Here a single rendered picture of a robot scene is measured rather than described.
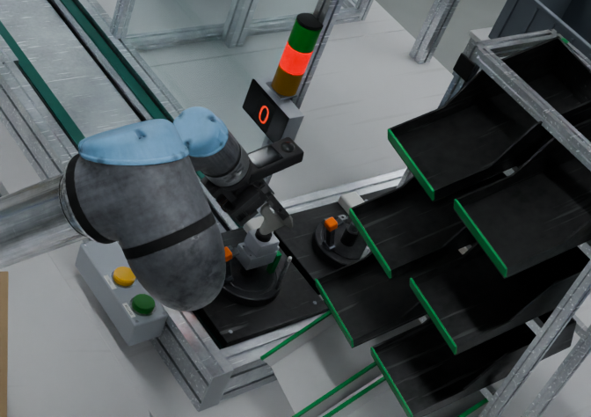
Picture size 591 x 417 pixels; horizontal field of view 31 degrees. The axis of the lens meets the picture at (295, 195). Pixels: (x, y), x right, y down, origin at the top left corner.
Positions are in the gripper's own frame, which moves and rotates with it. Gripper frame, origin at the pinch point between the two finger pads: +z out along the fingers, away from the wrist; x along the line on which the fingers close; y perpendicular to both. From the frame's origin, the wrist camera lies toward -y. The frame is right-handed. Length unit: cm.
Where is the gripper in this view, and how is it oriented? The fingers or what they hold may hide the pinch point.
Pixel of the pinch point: (278, 205)
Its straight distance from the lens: 189.4
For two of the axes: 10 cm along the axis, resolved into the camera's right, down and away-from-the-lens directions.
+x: 5.6, 6.7, -4.9
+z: 3.0, 3.8, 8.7
